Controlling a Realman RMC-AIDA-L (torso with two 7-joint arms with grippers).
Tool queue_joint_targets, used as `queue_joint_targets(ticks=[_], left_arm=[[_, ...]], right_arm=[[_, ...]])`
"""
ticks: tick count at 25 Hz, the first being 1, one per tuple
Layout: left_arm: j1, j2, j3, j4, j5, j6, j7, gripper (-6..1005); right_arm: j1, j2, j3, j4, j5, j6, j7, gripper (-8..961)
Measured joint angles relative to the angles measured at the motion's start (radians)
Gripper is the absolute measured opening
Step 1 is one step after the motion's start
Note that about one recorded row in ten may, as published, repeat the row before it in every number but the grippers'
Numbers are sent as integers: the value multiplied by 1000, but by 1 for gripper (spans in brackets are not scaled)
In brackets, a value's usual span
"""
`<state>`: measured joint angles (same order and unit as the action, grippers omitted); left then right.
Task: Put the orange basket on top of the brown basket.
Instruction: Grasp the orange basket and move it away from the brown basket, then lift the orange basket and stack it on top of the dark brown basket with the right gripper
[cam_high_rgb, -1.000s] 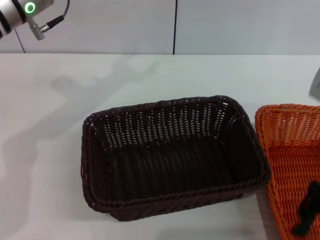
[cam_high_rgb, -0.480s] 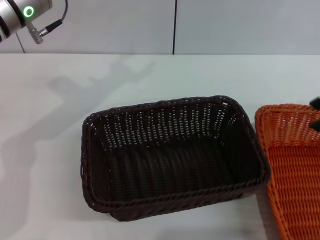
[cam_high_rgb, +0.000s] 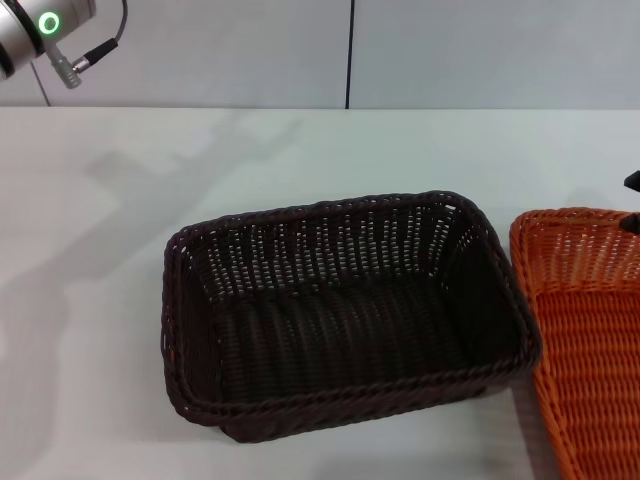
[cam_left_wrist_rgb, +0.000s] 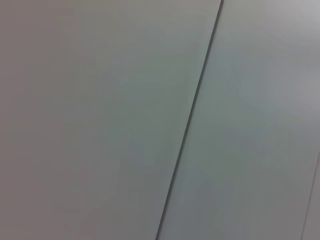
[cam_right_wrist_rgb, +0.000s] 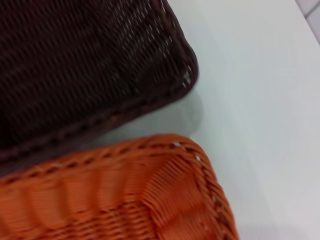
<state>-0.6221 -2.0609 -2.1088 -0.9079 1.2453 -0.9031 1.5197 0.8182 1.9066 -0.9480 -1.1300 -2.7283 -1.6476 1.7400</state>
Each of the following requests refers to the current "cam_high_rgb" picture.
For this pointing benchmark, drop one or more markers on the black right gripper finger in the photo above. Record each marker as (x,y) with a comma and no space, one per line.
(632,221)
(635,180)

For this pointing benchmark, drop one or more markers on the orange wicker basket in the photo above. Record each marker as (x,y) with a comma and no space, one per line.
(590,340)

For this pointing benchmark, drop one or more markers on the dark brown wicker basket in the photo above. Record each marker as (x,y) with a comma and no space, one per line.
(340,325)

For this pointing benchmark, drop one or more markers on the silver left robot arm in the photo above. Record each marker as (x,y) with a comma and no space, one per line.
(25,30)

